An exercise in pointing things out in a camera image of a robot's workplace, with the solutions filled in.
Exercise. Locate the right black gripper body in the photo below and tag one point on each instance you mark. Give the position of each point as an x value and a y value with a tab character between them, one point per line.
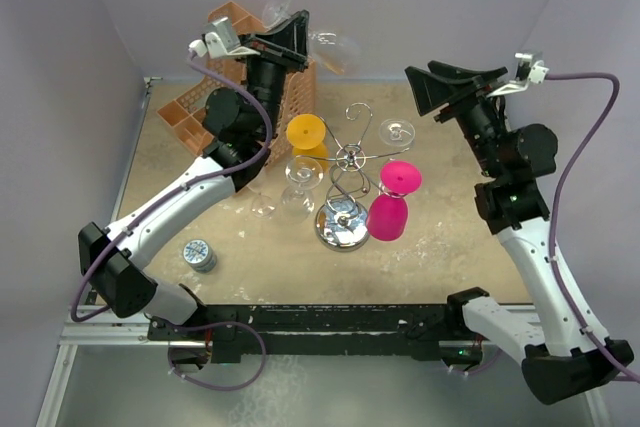
463	101

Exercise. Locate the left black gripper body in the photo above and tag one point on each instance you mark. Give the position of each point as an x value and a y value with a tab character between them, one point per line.
288	60

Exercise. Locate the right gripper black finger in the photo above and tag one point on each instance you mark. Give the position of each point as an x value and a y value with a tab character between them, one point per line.
426	99
444	76

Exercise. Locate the clear champagne flute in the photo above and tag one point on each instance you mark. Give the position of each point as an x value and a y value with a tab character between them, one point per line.
398	134

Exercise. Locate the yellow plastic goblet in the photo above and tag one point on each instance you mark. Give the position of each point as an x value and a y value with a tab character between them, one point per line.
306	134

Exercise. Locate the clear round wine glass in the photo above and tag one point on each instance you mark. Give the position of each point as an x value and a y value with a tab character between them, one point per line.
303	174

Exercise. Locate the pink plastic goblet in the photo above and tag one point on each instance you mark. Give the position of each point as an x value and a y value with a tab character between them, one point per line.
389	212

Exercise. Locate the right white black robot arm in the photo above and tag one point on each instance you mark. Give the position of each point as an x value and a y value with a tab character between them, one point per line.
569	351

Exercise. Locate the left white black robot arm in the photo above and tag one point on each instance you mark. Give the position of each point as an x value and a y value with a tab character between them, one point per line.
113	258

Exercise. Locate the chrome wine glass rack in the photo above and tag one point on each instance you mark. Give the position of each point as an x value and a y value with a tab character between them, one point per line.
354	183

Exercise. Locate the small round tin can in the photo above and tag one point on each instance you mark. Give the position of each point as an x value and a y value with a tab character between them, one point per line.
199	255

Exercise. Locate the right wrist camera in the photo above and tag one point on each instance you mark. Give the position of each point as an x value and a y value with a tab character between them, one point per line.
530	69

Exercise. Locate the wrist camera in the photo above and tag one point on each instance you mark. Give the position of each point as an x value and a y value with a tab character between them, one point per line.
530	69
220	40

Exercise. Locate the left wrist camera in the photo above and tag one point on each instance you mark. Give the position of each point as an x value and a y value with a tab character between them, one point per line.
220	40

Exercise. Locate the black base frame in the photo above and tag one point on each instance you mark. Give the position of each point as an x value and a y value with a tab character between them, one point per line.
422	332

